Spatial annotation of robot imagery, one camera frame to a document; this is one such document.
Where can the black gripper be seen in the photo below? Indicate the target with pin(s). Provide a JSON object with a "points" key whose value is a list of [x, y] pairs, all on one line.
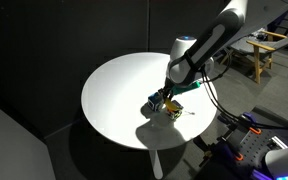
{"points": [[169, 87]]}

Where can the grey Franka robot arm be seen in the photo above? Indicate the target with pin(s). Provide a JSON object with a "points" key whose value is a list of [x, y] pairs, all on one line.
{"points": [[200, 46]]}

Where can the grey robot base with light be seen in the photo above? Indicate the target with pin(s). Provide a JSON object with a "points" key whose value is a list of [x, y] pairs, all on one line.
{"points": [[285, 160]]}

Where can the blue dice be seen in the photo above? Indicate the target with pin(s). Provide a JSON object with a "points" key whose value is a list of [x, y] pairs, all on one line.
{"points": [[154, 103]]}

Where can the black clamp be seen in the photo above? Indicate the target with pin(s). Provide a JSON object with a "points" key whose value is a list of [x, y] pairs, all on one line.
{"points": [[230, 125]]}

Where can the purple clamp with orange tip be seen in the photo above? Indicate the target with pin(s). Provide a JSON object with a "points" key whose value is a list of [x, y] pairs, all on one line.
{"points": [[232, 154], [250, 121]]}

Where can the wooden chair with grey seat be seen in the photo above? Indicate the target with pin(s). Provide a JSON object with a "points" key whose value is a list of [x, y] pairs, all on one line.
{"points": [[257, 63]]}

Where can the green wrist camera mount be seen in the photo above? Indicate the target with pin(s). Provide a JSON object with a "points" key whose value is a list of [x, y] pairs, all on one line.
{"points": [[185, 88]]}

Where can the white table pedestal base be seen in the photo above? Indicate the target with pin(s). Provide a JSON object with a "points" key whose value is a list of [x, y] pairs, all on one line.
{"points": [[155, 165]]}

